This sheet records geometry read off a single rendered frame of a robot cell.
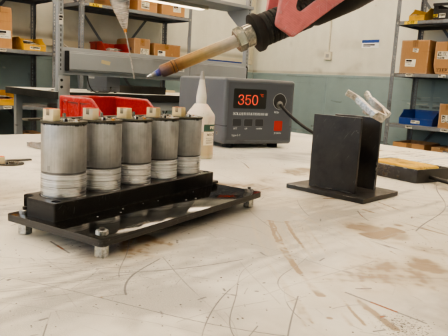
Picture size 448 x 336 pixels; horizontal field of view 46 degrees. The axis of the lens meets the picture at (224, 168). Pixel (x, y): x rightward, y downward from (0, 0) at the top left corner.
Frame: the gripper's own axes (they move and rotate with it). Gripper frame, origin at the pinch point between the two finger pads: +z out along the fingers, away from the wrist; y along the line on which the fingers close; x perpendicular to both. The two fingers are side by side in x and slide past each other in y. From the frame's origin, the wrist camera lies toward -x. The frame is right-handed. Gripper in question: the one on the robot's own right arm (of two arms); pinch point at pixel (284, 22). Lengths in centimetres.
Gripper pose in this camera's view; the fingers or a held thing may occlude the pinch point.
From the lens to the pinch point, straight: 35.3
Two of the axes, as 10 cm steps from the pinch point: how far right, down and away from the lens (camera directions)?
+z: -5.2, 8.5, 0.2
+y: 2.2, 1.7, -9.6
